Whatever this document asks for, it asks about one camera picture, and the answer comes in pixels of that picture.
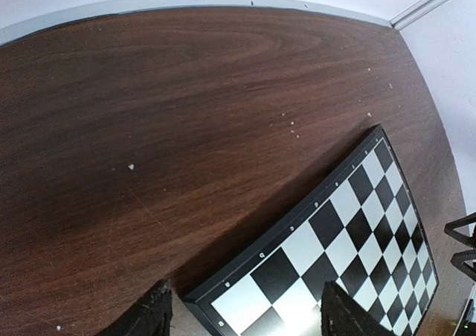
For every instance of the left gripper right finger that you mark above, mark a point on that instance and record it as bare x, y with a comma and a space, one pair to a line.
342, 315

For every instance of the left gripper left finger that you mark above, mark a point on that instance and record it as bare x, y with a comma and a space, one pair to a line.
151, 314

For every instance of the black white chess board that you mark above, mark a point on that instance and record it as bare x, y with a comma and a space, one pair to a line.
359, 228

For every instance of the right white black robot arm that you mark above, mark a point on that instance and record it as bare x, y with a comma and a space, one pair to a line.
464, 262

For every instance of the right aluminium frame post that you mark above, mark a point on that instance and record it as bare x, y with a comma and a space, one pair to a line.
415, 12

